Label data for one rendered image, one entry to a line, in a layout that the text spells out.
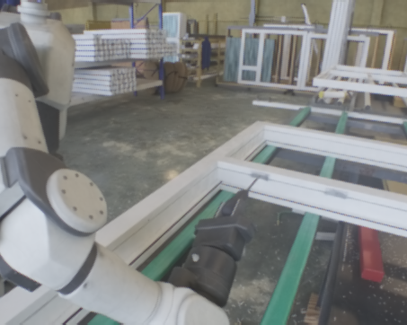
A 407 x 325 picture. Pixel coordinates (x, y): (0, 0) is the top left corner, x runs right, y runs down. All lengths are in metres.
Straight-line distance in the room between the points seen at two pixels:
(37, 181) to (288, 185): 0.58
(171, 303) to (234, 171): 0.46
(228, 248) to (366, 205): 0.36
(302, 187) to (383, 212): 0.19
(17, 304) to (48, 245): 0.15
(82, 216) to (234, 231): 0.29
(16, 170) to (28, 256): 0.09
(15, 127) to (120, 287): 0.22
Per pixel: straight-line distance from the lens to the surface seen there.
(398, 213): 0.76
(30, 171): 0.33
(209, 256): 0.50
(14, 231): 0.36
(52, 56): 0.63
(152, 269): 0.56
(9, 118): 0.39
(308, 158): 1.23
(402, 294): 1.06
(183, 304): 0.41
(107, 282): 0.36
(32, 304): 0.46
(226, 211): 0.59
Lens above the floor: 1.24
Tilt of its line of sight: 23 degrees down
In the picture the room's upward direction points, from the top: 1 degrees clockwise
